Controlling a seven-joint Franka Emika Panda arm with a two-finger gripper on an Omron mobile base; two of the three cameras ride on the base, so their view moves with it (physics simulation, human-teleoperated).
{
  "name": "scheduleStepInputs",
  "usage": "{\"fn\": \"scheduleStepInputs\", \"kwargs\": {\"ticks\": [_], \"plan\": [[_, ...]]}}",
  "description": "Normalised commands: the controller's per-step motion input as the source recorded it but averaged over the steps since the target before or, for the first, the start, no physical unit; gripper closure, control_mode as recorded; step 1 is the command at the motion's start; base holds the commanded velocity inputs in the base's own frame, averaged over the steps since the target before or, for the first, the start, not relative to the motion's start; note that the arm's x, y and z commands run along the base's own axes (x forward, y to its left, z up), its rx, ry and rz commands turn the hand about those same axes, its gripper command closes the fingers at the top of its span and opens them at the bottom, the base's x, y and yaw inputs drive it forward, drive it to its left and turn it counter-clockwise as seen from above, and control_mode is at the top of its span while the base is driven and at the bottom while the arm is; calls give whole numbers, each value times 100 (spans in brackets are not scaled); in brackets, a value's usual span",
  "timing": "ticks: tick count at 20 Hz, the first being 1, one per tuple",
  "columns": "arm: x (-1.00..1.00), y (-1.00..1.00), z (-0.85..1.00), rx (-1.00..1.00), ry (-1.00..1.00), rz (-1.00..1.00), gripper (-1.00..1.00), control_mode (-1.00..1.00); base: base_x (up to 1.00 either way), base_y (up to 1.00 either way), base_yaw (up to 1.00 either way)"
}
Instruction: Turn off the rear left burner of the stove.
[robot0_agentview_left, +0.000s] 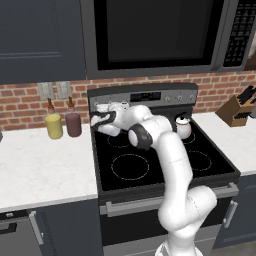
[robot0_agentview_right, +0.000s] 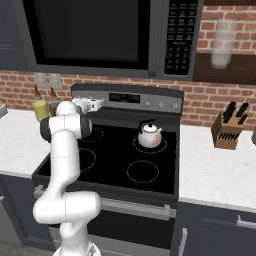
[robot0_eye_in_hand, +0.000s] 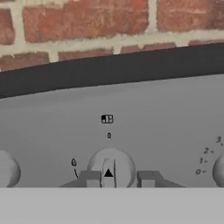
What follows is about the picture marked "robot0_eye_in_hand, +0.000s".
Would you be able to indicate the grey stove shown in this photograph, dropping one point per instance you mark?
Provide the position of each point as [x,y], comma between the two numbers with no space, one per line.
[163,116]

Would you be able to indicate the plain grey stove knob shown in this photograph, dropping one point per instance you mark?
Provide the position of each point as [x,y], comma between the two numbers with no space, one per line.
[219,172]
[8,170]

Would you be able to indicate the grey knob with black triangle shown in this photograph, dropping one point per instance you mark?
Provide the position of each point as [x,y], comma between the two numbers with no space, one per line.
[122,166]

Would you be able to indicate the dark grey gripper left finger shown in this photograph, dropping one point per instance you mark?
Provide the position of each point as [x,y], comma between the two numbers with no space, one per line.
[91,177]

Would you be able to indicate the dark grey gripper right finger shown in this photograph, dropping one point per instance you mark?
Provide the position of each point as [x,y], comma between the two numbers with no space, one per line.
[148,178]

